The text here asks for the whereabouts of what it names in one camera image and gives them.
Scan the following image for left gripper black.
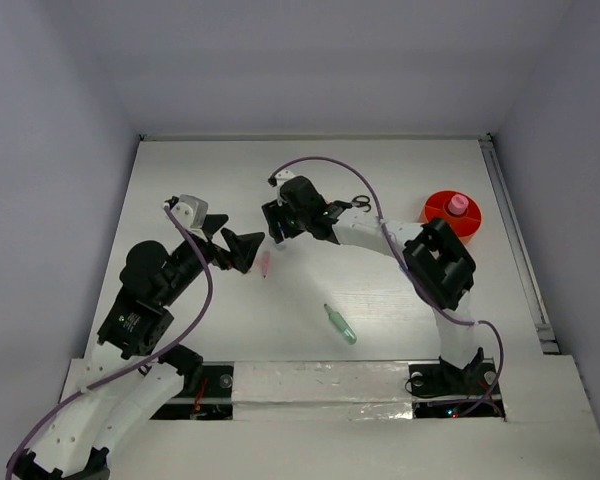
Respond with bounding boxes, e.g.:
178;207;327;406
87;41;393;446
161;213;265;303

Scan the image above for clear bottle blue cap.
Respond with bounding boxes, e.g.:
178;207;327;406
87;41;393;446
274;226;286;251

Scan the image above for black handled scissors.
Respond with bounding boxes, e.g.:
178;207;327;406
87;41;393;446
351;195;372;212

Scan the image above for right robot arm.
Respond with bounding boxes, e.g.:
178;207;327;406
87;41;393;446
262;170;481;392

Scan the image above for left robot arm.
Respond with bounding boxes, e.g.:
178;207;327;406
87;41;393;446
6;214;265;479

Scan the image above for pink highlighter pen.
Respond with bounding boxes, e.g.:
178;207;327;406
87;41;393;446
253;250;271;278

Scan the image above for green highlighter pen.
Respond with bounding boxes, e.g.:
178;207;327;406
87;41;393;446
323;304;358;345

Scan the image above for silver taped front panel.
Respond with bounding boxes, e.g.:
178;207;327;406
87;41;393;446
231;361;413;422

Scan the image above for pink capped glue bottle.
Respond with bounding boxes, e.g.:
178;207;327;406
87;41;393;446
447;194;470;217

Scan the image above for orange round organizer container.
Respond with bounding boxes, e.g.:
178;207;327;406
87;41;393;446
419;190;482;245

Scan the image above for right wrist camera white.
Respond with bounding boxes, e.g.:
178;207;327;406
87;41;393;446
267;169;296;205

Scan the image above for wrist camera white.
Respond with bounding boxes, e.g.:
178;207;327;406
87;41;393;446
267;169;296;205
163;194;208;238

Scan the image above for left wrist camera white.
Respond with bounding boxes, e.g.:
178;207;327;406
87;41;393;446
163;194;208;238

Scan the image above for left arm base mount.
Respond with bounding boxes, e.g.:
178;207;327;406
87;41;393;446
151;363;234;421

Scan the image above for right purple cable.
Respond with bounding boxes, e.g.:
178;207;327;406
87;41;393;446
274;157;505;416

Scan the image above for purple cable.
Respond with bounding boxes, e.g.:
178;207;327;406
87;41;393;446
274;157;505;416
4;207;215;476

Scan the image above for aluminium rail right edge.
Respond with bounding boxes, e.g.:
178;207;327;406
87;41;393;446
479;134;562;356

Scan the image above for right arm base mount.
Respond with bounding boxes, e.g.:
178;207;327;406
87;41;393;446
404;348;506;419

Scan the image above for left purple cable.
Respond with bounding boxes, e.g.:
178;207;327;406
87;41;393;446
4;207;215;476

